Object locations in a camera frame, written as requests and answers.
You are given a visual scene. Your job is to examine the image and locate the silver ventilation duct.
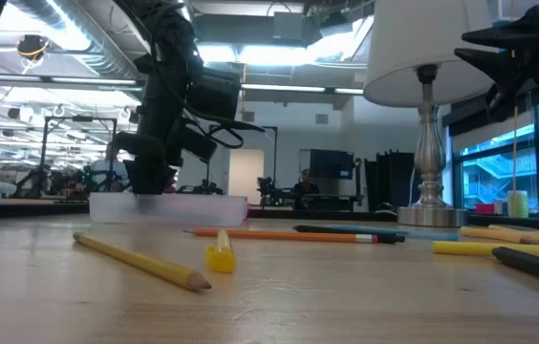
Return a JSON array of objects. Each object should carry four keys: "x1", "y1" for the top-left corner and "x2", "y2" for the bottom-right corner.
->
[{"x1": 6, "y1": 0, "x2": 154, "y2": 81}]

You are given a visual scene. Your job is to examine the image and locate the black metal rig frame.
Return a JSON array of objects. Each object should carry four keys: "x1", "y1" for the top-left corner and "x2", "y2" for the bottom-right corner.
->
[
  {"x1": 207, "y1": 124, "x2": 279, "y2": 197},
  {"x1": 42, "y1": 115, "x2": 119, "y2": 193}
]

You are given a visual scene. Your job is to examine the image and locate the green white cup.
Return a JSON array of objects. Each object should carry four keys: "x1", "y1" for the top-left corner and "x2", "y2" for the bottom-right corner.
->
[{"x1": 507, "y1": 189, "x2": 530, "y2": 219}]

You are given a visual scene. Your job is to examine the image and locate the black cabinet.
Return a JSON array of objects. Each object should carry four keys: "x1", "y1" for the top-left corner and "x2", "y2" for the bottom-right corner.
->
[{"x1": 363, "y1": 150, "x2": 417, "y2": 212}]

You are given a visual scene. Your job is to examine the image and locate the large glass window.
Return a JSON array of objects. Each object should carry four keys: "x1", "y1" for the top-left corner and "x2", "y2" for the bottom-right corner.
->
[{"x1": 450, "y1": 90, "x2": 539, "y2": 214}]

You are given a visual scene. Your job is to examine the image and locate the yellow handled scissors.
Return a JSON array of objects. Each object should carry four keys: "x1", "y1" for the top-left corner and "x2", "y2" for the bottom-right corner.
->
[{"x1": 459, "y1": 224, "x2": 539, "y2": 246}]

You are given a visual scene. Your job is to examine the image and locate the white shade table lamp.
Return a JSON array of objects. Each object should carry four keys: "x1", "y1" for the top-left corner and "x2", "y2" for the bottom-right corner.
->
[{"x1": 362, "y1": 0, "x2": 496, "y2": 228}]

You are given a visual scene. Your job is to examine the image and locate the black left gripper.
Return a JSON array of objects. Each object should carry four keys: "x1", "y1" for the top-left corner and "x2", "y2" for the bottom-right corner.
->
[{"x1": 111, "y1": 66, "x2": 243, "y2": 195}]

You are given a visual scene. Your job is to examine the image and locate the grey ceiling box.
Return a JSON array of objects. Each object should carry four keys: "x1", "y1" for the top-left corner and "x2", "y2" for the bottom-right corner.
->
[{"x1": 271, "y1": 11, "x2": 306, "y2": 41}]

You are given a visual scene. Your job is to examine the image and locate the yellow wooden pencil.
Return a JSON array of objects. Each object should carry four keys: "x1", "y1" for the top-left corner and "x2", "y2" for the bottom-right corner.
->
[{"x1": 72, "y1": 230, "x2": 213, "y2": 293}]

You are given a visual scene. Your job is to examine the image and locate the black pen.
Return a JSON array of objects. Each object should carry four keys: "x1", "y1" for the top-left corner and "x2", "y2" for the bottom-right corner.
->
[
  {"x1": 292, "y1": 224, "x2": 407, "y2": 245},
  {"x1": 491, "y1": 246, "x2": 539, "y2": 290}
]

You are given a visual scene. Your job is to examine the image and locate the long ceiling light fixture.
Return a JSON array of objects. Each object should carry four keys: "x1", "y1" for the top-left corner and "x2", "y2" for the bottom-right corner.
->
[
  {"x1": 0, "y1": 74, "x2": 144, "y2": 88},
  {"x1": 239, "y1": 82, "x2": 365, "y2": 96}
]

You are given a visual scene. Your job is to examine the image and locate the clear plastic box pink lid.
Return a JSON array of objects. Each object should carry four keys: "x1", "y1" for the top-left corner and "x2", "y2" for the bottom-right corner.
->
[{"x1": 88, "y1": 192, "x2": 249, "y2": 228}]

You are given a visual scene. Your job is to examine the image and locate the black wall monitor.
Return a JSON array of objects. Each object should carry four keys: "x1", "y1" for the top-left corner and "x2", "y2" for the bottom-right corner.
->
[{"x1": 309, "y1": 148, "x2": 356, "y2": 181}]

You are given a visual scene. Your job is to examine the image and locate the black ceiling device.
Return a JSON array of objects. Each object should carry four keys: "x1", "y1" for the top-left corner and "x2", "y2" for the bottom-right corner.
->
[{"x1": 14, "y1": 32, "x2": 52, "y2": 63}]

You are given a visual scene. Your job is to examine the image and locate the white door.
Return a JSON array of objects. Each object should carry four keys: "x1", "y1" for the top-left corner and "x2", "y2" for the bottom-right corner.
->
[{"x1": 227, "y1": 148, "x2": 266, "y2": 206}]

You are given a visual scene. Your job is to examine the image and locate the blue pen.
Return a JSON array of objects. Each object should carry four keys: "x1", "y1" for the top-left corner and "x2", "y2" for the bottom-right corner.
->
[{"x1": 326, "y1": 224, "x2": 461, "y2": 242}]

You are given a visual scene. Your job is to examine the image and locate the person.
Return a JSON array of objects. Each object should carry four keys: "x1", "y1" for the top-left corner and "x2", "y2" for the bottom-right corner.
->
[
  {"x1": 291, "y1": 167, "x2": 321, "y2": 211},
  {"x1": 88, "y1": 141, "x2": 131, "y2": 193}
]

